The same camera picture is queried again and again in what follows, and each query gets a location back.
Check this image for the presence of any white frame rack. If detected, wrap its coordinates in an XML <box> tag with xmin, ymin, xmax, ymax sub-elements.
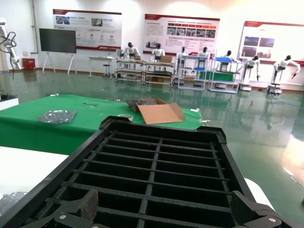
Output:
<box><xmin>208</xmin><ymin>55</ymin><xmax>241</xmax><ymax>94</ymax></box>
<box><xmin>177</xmin><ymin>53</ymin><xmax>207</xmax><ymax>91</ymax></box>

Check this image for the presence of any wall poster with photo row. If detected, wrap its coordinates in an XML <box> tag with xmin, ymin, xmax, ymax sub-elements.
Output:
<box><xmin>142</xmin><ymin>13</ymin><xmax>221</xmax><ymax>56</ymax></box>

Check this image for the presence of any flat-flapped brown cardboard box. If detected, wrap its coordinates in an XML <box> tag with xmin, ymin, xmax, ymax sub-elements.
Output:
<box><xmin>125</xmin><ymin>98</ymin><xmax>187</xmax><ymax>125</ymax></box>

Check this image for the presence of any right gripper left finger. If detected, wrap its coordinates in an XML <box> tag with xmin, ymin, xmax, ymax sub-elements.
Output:
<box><xmin>22</xmin><ymin>189</ymin><xmax>99</xmax><ymax>228</ymax></box>

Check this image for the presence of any grey translucent antistatic bag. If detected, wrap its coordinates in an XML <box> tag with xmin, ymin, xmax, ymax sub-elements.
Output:
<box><xmin>0</xmin><ymin>191</ymin><xmax>31</xmax><ymax>212</ymax></box>

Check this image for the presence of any white humanoid robot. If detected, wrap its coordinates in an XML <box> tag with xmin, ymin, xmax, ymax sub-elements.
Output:
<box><xmin>150</xmin><ymin>43</ymin><xmax>166</xmax><ymax>62</ymax></box>
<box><xmin>238</xmin><ymin>55</ymin><xmax>262</xmax><ymax>92</ymax></box>
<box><xmin>116</xmin><ymin>42</ymin><xmax>141</xmax><ymax>60</ymax></box>
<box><xmin>175</xmin><ymin>46</ymin><xmax>189</xmax><ymax>85</ymax></box>
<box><xmin>196</xmin><ymin>47</ymin><xmax>211</xmax><ymax>68</ymax></box>
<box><xmin>267</xmin><ymin>55</ymin><xmax>303</xmax><ymax>94</ymax></box>
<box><xmin>222</xmin><ymin>49</ymin><xmax>238</xmax><ymax>63</ymax></box>

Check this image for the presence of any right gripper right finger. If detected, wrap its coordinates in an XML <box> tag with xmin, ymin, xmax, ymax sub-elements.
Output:
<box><xmin>230</xmin><ymin>190</ymin><xmax>290</xmax><ymax>228</ymax></box>

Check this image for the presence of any red floor cabinet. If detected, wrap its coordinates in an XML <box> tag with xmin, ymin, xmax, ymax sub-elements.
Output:
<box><xmin>22</xmin><ymin>57</ymin><xmax>37</xmax><ymax>71</ymax></box>

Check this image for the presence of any crumpled silver antistatic bag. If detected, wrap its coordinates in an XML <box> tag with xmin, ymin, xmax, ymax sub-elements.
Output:
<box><xmin>35</xmin><ymin>109</ymin><xmax>79</xmax><ymax>124</ymax></box>

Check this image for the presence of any black stool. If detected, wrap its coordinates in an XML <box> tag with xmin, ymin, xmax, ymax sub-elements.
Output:
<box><xmin>102</xmin><ymin>63</ymin><xmax>113</xmax><ymax>78</ymax></box>

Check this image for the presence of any wall poster with red banner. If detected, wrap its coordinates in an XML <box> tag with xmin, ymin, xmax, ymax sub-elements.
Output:
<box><xmin>52</xmin><ymin>9</ymin><xmax>123</xmax><ymax>50</ymax></box>

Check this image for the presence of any green tablecloth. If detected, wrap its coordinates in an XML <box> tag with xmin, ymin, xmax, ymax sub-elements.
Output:
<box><xmin>0</xmin><ymin>93</ymin><xmax>206</xmax><ymax>155</ymax></box>

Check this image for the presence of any black display on white stand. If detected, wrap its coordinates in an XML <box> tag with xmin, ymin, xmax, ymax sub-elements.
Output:
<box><xmin>38</xmin><ymin>28</ymin><xmax>78</xmax><ymax>76</ymax></box>

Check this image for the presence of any grey wall pipe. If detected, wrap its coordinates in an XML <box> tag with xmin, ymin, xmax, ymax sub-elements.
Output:
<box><xmin>30</xmin><ymin>0</ymin><xmax>39</xmax><ymax>56</ymax></box>

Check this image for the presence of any white desk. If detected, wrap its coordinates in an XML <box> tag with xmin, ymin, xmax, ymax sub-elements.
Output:
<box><xmin>87</xmin><ymin>56</ymin><xmax>114</xmax><ymax>79</ymax></box>

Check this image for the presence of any beige pipe-frame workbench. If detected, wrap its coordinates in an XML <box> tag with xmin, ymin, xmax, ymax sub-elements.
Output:
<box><xmin>144</xmin><ymin>60</ymin><xmax>176</xmax><ymax>88</ymax></box>
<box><xmin>115</xmin><ymin>57</ymin><xmax>146</xmax><ymax>86</ymax></box>

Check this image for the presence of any wall poster with building photos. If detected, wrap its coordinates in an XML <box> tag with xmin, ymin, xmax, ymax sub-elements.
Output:
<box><xmin>238</xmin><ymin>20</ymin><xmax>304</xmax><ymax>65</ymax></box>

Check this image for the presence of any pile of silver bags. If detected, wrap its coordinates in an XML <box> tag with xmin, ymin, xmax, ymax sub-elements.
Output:
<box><xmin>125</xmin><ymin>99</ymin><xmax>155</xmax><ymax>109</ymax></box>

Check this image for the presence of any black slotted plastic container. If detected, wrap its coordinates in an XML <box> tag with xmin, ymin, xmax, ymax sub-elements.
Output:
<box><xmin>0</xmin><ymin>115</ymin><xmax>276</xmax><ymax>228</ymax></box>

